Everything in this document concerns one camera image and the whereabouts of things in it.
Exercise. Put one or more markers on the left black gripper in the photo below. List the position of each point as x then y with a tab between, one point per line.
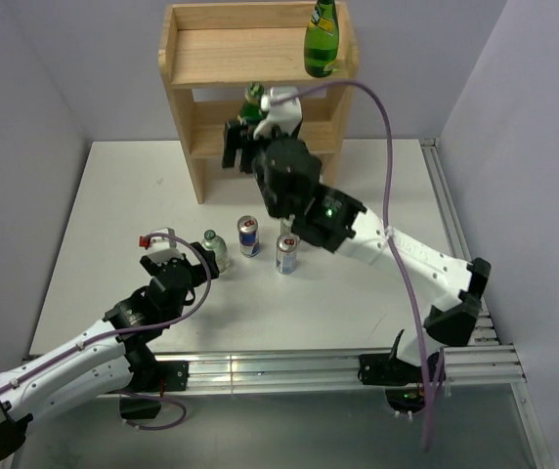
153	268

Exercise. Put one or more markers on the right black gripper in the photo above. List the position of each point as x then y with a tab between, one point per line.
236	136

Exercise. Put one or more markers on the clear bottle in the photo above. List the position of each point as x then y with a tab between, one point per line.
285	227
215	243

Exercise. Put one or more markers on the green bottle red label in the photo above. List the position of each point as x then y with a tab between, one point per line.
250	111

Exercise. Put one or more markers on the silver Red Bull can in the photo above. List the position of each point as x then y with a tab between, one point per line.
286	256

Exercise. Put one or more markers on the green bottle yellow label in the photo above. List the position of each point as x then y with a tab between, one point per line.
321	39

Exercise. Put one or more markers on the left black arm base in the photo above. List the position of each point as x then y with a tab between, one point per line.
163	377

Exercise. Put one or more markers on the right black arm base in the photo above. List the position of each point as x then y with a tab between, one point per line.
403	383

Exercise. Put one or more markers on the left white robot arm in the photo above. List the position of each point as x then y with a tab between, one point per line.
112	355

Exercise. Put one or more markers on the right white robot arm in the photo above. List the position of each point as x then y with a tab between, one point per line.
445	293

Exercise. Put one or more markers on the wooden two-tier shelf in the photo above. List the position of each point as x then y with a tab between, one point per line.
229	45

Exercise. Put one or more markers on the blue Red Bull can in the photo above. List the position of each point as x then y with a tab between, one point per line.
248	235

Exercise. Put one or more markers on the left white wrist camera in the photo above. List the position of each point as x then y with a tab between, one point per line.
161	249

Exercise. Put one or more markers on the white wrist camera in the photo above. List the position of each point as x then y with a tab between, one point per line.
161	249
283	114

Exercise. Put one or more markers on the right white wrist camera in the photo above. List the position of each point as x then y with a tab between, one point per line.
283	114

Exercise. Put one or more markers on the aluminium frame rail right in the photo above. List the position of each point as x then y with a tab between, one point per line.
484	333

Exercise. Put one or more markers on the aluminium frame rail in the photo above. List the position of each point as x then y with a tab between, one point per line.
323	371
484	333

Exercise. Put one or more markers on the aluminium frame rail front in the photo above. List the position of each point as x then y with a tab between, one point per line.
323	371

